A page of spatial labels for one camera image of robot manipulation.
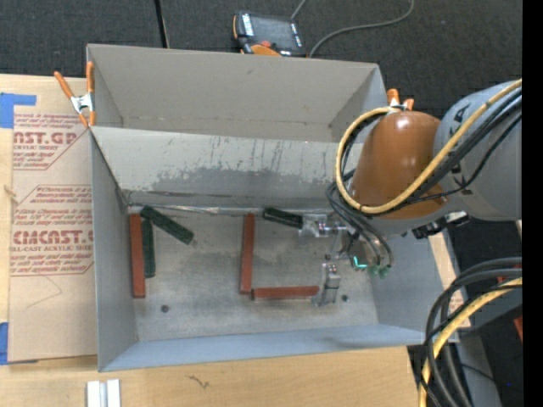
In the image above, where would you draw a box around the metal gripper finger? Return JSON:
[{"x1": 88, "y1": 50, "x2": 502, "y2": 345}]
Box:
[
  {"x1": 312, "y1": 262, "x2": 343, "y2": 308},
  {"x1": 297, "y1": 213, "x2": 341, "y2": 240}
]

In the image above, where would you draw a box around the dark green flat block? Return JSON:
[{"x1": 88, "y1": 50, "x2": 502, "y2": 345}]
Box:
[
  {"x1": 261, "y1": 206, "x2": 305, "y2": 230},
  {"x1": 141, "y1": 218, "x2": 157, "y2": 279},
  {"x1": 139, "y1": 204, "x2": 196, "y2": 247}
]

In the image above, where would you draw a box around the red-brown flat block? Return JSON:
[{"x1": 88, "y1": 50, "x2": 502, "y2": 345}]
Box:
[
  {"x1": 128, "y1": 213, "x2": 147, "y2": 299},
  {"x1": 238, "y1": 213, "x2": 257, "y2": 296},
  {"x1": 249, "y1": 285, "x2": 321, "y2": 302}
]

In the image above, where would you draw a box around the grey metal bin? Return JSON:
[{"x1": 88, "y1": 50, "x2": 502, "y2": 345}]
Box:
[{"x1": 86, "y1": 43, "x2": 462, "y2": 373}]

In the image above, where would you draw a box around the brown cardboard board red print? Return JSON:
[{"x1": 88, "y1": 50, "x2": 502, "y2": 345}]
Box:
[{"x1": 0, "y1": 73, "x2": 99, "y2": 365}]

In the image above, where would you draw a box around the black cylinder on white bracket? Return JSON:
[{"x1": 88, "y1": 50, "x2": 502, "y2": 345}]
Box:
[{"x1": 411, "y1": 211, "x2": 471, "y2": 241}]

